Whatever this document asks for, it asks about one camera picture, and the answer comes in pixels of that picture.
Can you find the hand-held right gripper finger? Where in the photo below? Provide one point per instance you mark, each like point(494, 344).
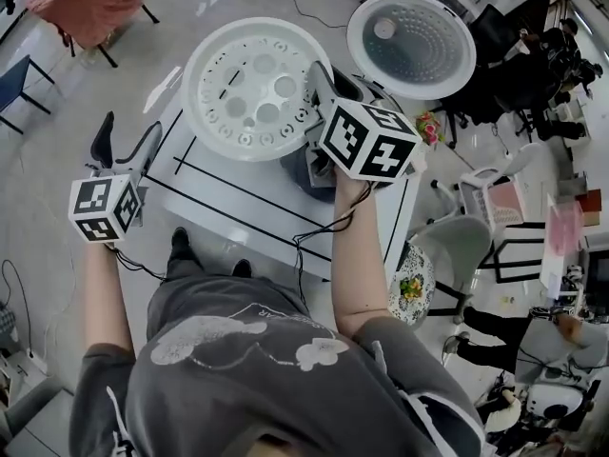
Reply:
point(347, 88)
point(322, 84)

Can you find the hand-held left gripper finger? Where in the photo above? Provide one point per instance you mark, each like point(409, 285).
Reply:
point(102, 141)
point(145, 145)

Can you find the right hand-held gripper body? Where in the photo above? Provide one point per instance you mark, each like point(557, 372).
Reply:
point(376, 155)

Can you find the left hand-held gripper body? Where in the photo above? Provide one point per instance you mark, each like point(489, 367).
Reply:
point(102, 198)

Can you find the white perforated steamer tray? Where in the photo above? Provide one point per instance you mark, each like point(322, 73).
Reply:
point(247, 93)

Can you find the person's left forearm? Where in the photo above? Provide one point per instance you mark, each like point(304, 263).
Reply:
point(107, 298)

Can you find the person's right forearm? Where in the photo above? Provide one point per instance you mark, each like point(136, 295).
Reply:
point(357, 264)

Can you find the pink flower bouquet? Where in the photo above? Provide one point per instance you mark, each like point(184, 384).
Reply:
point(428, 129)

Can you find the white rice cooker lid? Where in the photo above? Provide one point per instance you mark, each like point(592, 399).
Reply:
point(414, 45)

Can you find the dark blue rice cooker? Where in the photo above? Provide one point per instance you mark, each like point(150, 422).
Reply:
point(295, 174)

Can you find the person's left black shoe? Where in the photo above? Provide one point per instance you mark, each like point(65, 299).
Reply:
point(181, 241)

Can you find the person's black shoe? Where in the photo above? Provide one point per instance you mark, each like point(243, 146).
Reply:
point(241, 268)
point(181, 241)

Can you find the blue chair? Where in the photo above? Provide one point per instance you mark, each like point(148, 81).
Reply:
point(14, 81)

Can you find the person's dark grey trousers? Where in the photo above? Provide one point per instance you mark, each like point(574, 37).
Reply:
point(183, 269)

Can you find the white black-lined square table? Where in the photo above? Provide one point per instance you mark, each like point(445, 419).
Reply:
point(238, 203)

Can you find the floral patterned round stool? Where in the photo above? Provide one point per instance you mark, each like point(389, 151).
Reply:
point(418, 264)

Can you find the grey shell chair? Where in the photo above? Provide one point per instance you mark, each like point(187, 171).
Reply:
point(457, 241)

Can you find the orange fabric chair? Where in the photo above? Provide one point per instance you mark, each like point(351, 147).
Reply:
point(90, 7)

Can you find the small yellow flower bunch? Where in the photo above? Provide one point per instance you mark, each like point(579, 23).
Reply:
point(410, 288)

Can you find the white mesh pink-seat office chair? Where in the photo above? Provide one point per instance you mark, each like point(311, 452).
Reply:
point(506, 203)

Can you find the black office chair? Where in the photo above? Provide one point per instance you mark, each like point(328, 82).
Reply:
point(490, 36)

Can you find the person's right black shoe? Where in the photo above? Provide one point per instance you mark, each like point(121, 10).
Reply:
point(241, 268)

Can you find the pink sheet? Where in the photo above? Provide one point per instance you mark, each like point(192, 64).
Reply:
point(563, 229)

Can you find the person's grey printed t-shirt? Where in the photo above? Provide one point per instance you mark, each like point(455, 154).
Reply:
point(261, 398)

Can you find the black and white bag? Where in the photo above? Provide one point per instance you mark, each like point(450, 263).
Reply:
point(504, 414)

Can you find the white round backpack device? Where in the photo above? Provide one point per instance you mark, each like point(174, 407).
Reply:
point(556, 398)

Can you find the white table with black frame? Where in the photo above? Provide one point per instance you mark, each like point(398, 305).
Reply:
point(556, 269)

